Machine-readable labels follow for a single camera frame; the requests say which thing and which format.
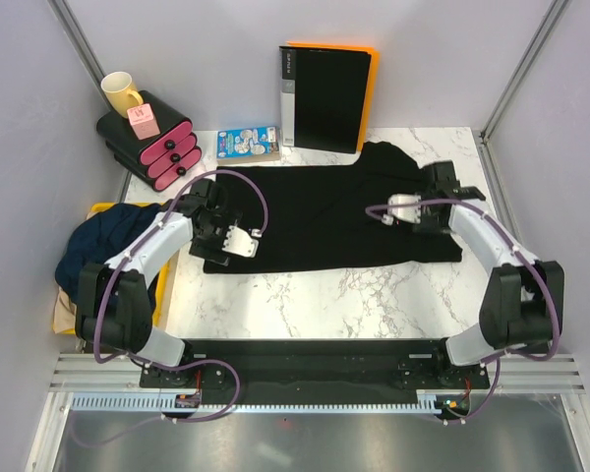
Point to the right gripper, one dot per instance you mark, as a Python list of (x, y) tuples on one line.
[(426, 227)]

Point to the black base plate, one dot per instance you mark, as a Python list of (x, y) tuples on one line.
[(219, 379)]

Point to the grey cable duct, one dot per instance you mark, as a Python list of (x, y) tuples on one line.
[(178, 403)]

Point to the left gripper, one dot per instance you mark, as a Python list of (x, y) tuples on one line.
[(203, 250)]

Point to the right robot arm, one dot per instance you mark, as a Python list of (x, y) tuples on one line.
[(521, 311)]

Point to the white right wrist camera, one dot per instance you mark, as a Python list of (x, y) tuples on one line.
[(400, 207)]

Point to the aluminium frame rail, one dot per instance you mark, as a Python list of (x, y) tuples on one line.
[(80, 372)]

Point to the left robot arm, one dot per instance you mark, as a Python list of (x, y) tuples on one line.
[(114, 312)]

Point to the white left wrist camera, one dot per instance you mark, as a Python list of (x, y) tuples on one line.
[(240, 243)]

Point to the blue paperback book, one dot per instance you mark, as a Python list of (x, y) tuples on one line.
[(248, 145)]

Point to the black t-shirt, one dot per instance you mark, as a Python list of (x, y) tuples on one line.
[(313, 217)]

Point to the yellow mug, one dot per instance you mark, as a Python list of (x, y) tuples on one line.
[(121, 92)]

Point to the pink drawer unit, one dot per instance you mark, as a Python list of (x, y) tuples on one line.
[(158, 161)]

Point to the navy blue t-shirt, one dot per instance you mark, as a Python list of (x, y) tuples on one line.
[(101, 237)]

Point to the pink cube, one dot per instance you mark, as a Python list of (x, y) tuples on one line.
[(143, 122)]

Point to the black and orange file folder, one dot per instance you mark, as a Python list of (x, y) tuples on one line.
[(325, 95)]

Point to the beige t-shirt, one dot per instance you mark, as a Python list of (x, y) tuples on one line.
[(64, 315)]

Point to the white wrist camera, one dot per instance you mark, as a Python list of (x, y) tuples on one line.
[(400, 207), (240, 243)]

